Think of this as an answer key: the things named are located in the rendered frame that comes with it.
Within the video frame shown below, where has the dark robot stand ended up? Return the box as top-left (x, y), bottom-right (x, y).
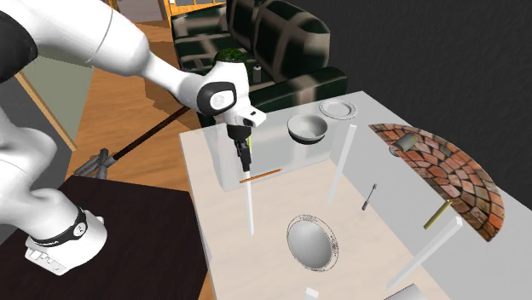
top-left (0, 175), bottom-right (209, 300)

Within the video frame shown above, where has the dark green sofa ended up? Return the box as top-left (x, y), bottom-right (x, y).
top-left (171, 0), bottom-right (349, 128)

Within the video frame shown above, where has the small white patterned plate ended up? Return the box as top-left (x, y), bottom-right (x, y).
top-left (318, 99), bottom-right (359, 122)

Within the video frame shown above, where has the dark pole with grey feet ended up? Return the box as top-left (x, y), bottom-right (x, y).
top-left (73, 105), bottom-right (193, 181)

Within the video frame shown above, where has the grey cup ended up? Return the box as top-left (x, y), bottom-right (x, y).
top-left (391, 132), bottom-right (419, 153)

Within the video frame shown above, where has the dark grey screwdriver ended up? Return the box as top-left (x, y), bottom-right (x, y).
top-left (361, 182), bottom-right (379, 211)

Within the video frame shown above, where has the brick patterned semicircular mat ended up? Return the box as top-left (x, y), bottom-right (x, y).
top-left (367, 123), bottom-right (506, 243)

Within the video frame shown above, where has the green round plant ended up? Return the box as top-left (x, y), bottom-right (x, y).
top-left (213, 47), bottom-right (250, 65)

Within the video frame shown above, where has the grey bowl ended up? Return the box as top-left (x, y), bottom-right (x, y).
top-left (286, 113), bottom-right (329, 146)

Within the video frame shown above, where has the olive yellow stick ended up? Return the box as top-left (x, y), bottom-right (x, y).
top-left (423, 199), bottom-right (454, 231)

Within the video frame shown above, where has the large white patterned plate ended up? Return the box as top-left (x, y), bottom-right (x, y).
top-left (286, 214), bottom-right (340, 274)

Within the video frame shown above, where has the white table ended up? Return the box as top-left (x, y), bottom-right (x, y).
top-left (178, 90), bottom-right (532, 300)

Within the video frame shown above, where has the orange pencil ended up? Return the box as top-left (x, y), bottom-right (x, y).
top-left (239, 168), bottom-right (284, 184)

